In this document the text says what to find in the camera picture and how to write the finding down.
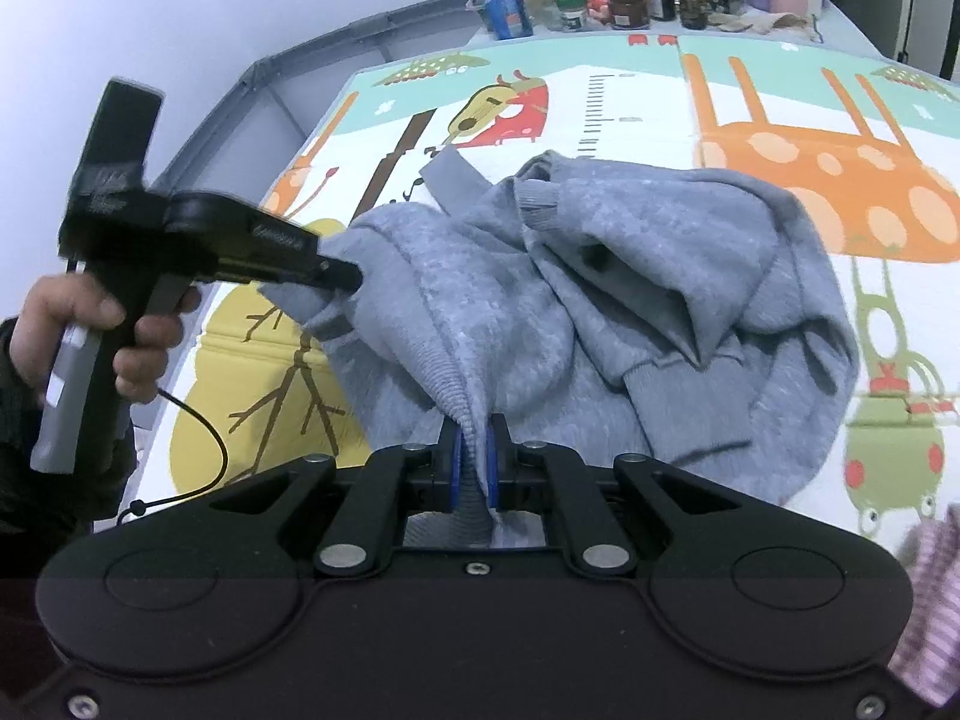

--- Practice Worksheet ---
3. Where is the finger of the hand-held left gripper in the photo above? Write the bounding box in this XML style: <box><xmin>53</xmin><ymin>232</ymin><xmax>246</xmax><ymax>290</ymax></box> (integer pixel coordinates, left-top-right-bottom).
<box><xmin>250</xmin><ymin>217</ymin><xmax>366</xmax><ymax>296</ymax></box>

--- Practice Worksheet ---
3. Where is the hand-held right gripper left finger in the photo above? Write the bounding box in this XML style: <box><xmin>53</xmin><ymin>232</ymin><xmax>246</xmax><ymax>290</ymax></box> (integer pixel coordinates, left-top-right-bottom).
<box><xmin>211</xmin><ymin>418</ymin><xmax>469</xmax><ymax>578</ymax></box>

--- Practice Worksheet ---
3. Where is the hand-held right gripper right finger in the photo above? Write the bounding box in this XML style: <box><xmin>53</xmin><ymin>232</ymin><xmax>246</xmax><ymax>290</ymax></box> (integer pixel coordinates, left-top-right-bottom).
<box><xmin>481</xmin><ymin>414</ymin><xmax>741</xmax><ymax>575</ymax></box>

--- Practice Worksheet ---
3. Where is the grey sweater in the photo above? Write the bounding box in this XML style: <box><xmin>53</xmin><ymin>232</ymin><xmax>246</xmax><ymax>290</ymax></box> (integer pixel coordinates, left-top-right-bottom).
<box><xmin>259</xmin><ymin>146</ymin><xmax>861</xmax><ymax>550</ymax></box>

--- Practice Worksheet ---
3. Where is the person's left hand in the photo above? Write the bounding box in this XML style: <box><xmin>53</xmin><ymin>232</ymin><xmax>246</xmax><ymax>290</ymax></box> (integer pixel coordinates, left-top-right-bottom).
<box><xmin>11</xmin><ymin>272</ymin><xmax>205</xmax><ymax>407</ymax></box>

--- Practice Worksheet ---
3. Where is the dark brown jar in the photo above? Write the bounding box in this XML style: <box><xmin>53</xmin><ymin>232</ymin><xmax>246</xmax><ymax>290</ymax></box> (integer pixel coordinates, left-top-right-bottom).
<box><xmin>605</xmin><ymin>0</ymin><xmax>651</xmax><ymax>32</ymax></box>

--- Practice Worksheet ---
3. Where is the printed animal play mat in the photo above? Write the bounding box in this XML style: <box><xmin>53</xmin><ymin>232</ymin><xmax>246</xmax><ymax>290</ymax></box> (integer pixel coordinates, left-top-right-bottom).
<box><xmin>135</xmin><ymin>30</ymin><xmax>960</xmax><ymax>563</ymax></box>

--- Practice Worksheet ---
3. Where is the pink striped cloth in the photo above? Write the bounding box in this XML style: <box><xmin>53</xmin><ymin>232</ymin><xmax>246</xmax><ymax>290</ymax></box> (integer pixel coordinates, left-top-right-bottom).
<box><xmin>887</xmin><ymin>501</ymin><xmax>960</xmax><ymax>711</ymax></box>

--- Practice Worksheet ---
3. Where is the dark cabinet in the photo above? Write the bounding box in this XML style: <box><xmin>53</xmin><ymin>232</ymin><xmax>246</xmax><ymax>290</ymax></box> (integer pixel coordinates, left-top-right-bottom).
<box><xmin>821</xmin><ymin>0</ymin><xmax>960</xmax><ymax>82</ymax></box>

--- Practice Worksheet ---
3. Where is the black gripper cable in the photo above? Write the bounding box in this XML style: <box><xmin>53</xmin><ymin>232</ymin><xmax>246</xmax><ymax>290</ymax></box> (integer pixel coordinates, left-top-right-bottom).
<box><xmin>116</xmin><ymin>386</ymin><xmax>230</xmax><ymax>527</ymax></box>

